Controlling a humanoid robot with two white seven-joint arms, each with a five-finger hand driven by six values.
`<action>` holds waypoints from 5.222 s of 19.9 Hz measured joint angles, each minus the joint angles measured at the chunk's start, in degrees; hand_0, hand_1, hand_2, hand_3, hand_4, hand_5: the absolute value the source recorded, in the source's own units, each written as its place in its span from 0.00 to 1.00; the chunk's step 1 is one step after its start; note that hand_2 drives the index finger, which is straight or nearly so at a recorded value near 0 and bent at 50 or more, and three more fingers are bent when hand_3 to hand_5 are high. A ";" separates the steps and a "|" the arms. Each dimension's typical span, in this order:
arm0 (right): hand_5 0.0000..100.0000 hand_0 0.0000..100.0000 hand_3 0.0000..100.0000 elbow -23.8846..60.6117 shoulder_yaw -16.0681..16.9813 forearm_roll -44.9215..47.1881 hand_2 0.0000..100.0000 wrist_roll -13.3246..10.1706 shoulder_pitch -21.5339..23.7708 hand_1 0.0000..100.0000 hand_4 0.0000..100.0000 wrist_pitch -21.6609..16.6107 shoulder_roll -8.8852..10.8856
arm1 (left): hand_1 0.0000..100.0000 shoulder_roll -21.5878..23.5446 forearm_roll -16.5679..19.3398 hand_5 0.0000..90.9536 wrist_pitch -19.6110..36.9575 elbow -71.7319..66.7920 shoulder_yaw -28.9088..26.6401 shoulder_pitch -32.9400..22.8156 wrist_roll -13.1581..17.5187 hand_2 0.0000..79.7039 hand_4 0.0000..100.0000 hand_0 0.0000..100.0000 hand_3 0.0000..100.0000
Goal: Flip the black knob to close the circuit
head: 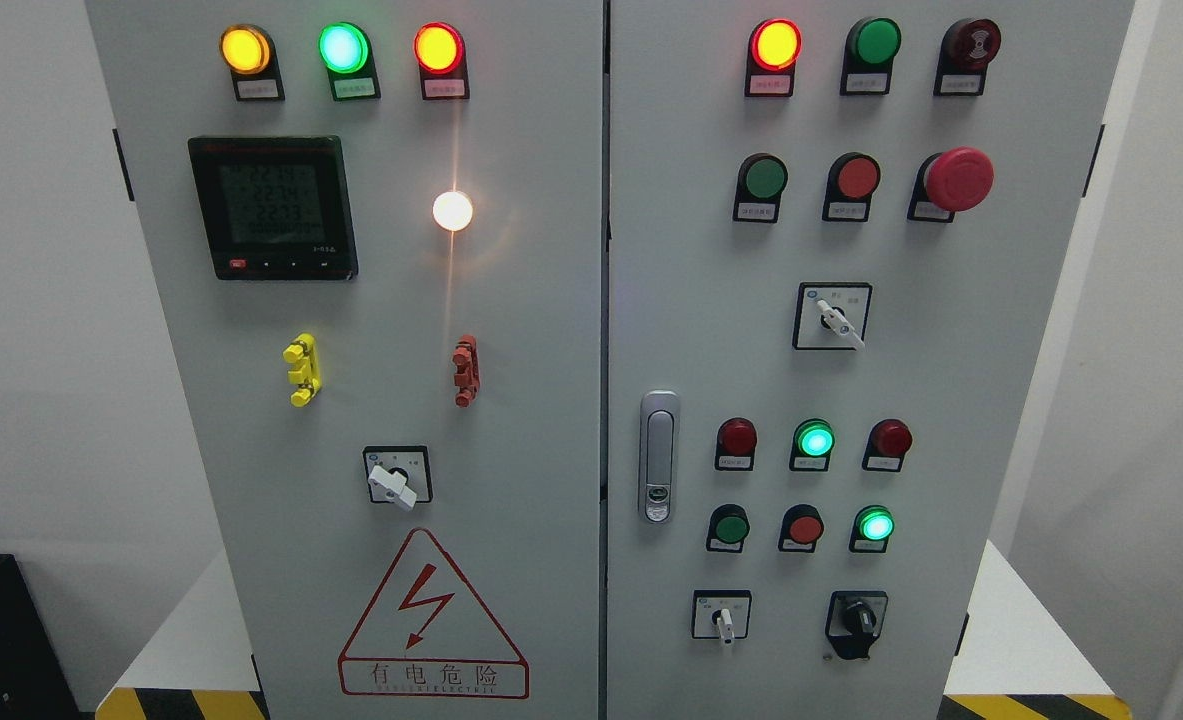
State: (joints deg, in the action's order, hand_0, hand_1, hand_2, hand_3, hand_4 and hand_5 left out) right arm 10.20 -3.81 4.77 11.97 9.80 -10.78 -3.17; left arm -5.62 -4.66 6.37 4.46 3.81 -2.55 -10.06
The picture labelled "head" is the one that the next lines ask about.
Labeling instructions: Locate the red indicator light right door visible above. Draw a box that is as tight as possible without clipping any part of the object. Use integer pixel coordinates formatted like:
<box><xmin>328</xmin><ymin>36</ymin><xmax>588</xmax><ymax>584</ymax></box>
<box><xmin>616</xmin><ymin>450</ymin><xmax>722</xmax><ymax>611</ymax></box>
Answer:
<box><xmin>745</xmin><ymin>17</ymin><xmax>803</xmax><ymax>97</ymax></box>

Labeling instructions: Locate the lit green light lower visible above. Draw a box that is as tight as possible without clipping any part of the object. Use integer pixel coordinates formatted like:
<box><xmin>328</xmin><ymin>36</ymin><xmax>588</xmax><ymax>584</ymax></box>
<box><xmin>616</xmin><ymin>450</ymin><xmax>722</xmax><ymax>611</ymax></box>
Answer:
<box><xmin>851</xmin><ymin>505</ymin><xmax>896</xmax><ymax>553</ymax></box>

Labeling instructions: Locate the green push button top right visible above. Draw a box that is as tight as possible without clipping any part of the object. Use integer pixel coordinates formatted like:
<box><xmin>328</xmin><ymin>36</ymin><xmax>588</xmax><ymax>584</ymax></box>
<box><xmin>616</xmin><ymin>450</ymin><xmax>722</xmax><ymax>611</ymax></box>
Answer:
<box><xmin>841</xmin><ymin>17</ymin><xmax>901</xmax><ymax>96</ymax></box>

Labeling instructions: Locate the dark red buzzer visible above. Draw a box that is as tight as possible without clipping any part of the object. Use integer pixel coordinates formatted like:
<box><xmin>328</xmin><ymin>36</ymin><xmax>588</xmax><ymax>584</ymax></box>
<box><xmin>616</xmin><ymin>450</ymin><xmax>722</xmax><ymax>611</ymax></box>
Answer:
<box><xmin>935</xmin><ymin>18</ymin><xmax>1002</xmax><ymax>97</ymax></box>

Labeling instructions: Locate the grey right cabinet door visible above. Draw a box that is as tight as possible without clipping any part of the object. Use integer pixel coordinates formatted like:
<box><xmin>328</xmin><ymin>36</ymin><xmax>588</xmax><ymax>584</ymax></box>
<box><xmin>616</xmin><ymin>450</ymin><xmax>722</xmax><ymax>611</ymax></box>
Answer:
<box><xmin>606</xmin><ymin>1</ymin><xmax>1134</xmax><ymax>719</ymax></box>

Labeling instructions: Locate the green push button second row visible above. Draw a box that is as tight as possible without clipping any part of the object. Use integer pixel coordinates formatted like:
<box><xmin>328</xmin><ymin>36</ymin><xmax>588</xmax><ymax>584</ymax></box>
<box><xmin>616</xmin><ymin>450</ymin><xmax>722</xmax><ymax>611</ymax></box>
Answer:
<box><xmin>732</xmin><ymin>153</ymin><xmax>788</xmax><ymax>223</ymax></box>

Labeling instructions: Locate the green indicator light top left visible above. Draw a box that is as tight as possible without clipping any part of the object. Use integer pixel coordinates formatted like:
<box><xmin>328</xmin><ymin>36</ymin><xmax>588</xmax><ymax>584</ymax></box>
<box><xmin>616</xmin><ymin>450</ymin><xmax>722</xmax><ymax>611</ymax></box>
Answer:
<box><xmin>317</xmin><ymin>22</ymin><xmax>381</xmax><ymax>100</ymax></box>

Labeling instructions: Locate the white selector switch right upper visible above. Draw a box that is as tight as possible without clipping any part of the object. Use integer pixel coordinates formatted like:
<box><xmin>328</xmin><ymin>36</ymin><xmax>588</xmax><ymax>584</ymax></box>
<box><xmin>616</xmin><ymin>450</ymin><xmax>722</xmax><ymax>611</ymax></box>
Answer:
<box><xmin>791</xmin><ymin>283</ymin><xmax>873</xmax><ymax>350</ymax></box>

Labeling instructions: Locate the white selector switch left door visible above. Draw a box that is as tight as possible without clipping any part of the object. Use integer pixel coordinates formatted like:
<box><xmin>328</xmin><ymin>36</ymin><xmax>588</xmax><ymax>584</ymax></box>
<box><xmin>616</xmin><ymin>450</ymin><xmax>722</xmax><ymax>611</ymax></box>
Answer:
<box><xmin>362</xmin><ymin>445</ymin><xmax>434</xmax><ymax>511</ymax></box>

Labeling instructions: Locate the lit green light middle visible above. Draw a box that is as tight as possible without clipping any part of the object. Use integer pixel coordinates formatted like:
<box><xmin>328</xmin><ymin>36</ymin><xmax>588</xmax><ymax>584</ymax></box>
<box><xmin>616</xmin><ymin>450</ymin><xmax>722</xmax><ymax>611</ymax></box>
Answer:
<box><xmin>789</xmin><ymin>419</ymin><xmax>835</xmax><ymax>471</ymax></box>

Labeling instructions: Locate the green push button lower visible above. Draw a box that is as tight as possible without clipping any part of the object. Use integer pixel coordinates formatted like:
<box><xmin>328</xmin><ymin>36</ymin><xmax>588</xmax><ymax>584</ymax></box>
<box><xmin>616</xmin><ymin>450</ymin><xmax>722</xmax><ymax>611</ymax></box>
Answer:
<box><xmin>706</xmin><ymin>502</ymin><xmax>750</xmax><ymax>553</ymax></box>

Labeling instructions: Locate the white selector switch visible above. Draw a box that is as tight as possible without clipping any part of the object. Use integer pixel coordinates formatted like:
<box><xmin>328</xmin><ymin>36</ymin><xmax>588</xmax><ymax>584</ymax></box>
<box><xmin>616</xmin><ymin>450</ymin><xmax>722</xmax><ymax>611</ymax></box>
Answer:
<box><xmin>791</xmin><ymin>283</ymin><xmax>873</xmax><ymax>350</ymax></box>
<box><xmin>691</xmin><ymin>589</ymin><xmax>754</xmax><ymax>646</ymax></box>

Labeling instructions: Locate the red indicator light left door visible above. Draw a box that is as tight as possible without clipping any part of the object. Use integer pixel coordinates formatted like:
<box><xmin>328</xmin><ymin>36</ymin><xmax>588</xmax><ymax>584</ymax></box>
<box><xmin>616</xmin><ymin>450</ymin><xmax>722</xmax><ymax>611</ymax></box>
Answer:
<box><xmin>413</xmin><ymin>22</ymin><xmax>468</xmax><ymax>100</ymax></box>

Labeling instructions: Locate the red electric hazard warning sticker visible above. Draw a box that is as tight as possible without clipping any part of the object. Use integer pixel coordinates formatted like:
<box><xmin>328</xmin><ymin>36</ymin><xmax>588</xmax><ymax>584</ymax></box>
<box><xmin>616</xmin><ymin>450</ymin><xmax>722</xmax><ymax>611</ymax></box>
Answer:
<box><xmin>338</xmin><ymin>528</ymin><xmax>530</xmax><ymax>700</ymax></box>

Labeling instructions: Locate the black digital power meter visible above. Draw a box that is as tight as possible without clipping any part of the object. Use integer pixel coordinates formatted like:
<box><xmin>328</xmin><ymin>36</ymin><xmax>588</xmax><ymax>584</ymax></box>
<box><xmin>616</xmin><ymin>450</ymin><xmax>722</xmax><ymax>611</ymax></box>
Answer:
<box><xmin>188</xmin><ymin>135</ymin><xmax>358</xmax><ymax>281</ymax></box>

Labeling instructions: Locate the grey left cabinet door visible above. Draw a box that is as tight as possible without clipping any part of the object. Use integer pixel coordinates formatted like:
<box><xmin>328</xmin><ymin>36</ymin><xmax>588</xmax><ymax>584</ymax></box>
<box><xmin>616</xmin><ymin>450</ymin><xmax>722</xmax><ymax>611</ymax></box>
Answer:
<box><xmin>85</xmin><ymin>1</ymin><xmax>605</xmax><ymax>719</ymax></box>

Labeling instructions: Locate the silver door handle lock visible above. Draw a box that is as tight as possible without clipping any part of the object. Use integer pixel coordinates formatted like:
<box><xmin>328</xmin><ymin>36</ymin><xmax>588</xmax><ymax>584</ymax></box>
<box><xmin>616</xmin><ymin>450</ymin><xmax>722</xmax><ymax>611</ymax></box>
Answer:
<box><xmin>638</xmin><ymin>389</ymin><xmax>681</xmax><ymax>523</ymax></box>

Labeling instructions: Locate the white selector switch bottom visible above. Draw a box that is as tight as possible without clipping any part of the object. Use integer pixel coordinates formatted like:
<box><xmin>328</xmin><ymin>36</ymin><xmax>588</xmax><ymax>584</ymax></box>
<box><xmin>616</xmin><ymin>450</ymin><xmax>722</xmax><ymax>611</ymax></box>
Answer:
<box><xmin>691</xmin><ymin>589</ymin><xmax>754</xmax><ymax>646</ymax></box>

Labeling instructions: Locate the green push button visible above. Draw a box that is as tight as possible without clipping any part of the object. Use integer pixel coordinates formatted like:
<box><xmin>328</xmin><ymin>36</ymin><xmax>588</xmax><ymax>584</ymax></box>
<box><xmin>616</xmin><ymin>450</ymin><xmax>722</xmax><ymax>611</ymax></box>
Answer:
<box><xmin>706</xmin><ymin>502</ymin><xmax>750</xmax><ymax>553</ymax></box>
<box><xmin>841</xmin><ymin>17</ymin><xmax>901</xmax><ymax>96</ymax></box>

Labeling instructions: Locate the dark red light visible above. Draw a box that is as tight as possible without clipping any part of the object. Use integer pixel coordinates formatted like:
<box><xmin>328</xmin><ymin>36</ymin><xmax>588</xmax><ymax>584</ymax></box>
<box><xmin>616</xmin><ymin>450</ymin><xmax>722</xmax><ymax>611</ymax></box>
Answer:
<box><xmin>715</xmin><ymin>416</ymin><xmax>757</xmax><ymax>471</ymax></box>
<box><xmin>862</xmin><ymin>419</ymin><xmax>914</xmax><ymax>473</ymax></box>

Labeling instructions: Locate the yellow terminal connector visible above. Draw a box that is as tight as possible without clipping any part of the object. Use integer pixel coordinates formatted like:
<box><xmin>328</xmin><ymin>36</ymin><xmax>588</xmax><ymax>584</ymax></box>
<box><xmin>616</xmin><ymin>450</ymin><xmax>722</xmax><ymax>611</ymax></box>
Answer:
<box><xmin>283</xmin><ymin>333</ymin><xmax>323</xmax><ymax>407</ymax></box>

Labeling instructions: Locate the black box lower left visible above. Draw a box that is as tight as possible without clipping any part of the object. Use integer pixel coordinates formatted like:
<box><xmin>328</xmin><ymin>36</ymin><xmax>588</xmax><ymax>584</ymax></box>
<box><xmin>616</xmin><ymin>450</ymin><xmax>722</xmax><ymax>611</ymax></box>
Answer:
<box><xmin>0</xmin><ymin>553</ymin><xmax>80</xmax><ymax>720</ymax></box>

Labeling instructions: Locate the grey cabinet door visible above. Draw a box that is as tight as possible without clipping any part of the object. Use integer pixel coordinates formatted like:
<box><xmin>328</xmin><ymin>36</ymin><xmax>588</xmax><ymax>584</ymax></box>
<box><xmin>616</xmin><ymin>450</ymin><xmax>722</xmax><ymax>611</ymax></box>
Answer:
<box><xmin>606</xmin><ymin>1</ymin><xmax>1134</xmax><ymax>719</ymax></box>
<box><xmin>85</xmin><ymin>1</ymin><xmax>605</xmax><ymax>719</ymax></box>

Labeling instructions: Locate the red emergency stop button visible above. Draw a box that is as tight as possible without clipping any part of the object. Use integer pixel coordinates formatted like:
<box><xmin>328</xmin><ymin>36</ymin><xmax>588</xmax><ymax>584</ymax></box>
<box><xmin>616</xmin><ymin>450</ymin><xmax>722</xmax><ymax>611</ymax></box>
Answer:
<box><xmin>907</xmin><ymin>145</ymin><xmax>995</xmax><ymax>223</ymax></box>

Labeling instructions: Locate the white glowing indicator light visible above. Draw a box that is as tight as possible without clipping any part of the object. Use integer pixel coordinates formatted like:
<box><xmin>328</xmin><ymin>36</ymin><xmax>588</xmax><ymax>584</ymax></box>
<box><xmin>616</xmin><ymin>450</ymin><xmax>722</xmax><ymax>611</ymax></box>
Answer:
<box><xmin>432</xmin><ymin>190</ymin><xmax>476</xmax><ymax>233</ymax></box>

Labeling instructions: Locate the red terminal connector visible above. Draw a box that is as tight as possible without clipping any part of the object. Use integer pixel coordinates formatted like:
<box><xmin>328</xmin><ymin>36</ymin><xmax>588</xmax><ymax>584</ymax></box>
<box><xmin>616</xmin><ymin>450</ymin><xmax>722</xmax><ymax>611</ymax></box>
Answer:
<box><xmin>451</xmin><ymin>335</ymin><xmax>481</xmax><ymax>407</ymax></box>

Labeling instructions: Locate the yellow indicator light top left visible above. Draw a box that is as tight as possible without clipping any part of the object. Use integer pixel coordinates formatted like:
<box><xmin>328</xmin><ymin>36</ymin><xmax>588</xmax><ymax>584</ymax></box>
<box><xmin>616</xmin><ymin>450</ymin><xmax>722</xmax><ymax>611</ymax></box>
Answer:
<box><xmin>219</xmin><ymin>24</ymin><xmax>285</xmax><ymax>102</ymax></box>

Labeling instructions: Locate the red push button second row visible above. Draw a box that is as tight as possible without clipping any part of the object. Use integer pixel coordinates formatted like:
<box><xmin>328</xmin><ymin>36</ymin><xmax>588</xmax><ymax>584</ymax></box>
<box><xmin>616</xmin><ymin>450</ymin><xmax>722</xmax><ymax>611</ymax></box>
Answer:
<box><xmin>821</xmin><ymin>153</ymin><xmax>883</xmax><ymax>223</ymax></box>

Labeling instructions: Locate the red indicator light door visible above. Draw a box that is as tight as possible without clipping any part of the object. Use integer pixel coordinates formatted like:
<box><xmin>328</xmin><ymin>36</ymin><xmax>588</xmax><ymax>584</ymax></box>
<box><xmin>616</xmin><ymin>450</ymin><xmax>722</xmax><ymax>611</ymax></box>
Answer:
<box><xmin>745</xmin><ymin>17</ymin><xmax>803</xmax><ymax>97</ymax></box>
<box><xmin>413</xmin><ymin>22</ymin><xmax>468</xmax><ymax>100</ymax></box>

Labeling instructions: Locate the lit green light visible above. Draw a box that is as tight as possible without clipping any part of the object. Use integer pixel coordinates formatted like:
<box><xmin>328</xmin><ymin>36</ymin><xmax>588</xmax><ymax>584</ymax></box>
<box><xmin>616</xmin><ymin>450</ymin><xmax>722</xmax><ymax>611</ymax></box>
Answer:
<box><xmin>789</xmin><ymin>419</ymin><xmax>835</xmax><ymax>471</ymax></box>
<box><xmin>851</xmin><ymin>505</ymin><xmax>896</xmax><ymax>553</ymax></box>

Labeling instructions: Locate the red push button lower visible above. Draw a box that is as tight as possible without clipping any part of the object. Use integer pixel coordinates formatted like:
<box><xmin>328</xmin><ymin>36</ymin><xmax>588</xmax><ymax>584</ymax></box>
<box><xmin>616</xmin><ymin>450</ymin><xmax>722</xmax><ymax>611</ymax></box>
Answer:
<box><xmin>778</xmin><ymin>502</ymin><xmax>825</xmax><ymax>553</ymax></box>

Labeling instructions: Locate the black rotary knob switch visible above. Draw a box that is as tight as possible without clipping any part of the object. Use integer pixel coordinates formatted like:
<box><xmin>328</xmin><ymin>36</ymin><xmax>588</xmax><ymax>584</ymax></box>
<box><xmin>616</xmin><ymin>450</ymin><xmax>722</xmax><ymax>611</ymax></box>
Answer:
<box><xmin>825</xmin><ymin>591</ymin><xmax>888</xmax><ymax>660</ymax></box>

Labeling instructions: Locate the dark red light left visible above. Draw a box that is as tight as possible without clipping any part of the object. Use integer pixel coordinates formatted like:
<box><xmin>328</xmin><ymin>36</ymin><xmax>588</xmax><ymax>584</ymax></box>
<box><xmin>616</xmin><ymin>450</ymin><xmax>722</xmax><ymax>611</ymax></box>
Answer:
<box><xmin>715</xmin><ymin>416</ymin><xmax>757</xmax><ymax>471</ymax></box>

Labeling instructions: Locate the dark red light right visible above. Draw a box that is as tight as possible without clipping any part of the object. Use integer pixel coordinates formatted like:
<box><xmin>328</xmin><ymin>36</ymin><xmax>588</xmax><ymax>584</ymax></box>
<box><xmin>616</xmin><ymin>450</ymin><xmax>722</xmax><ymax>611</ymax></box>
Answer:
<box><xmin>862</xmin><ymin>419</ymin><xmax>914</xmax><ymax>473</ymax></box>

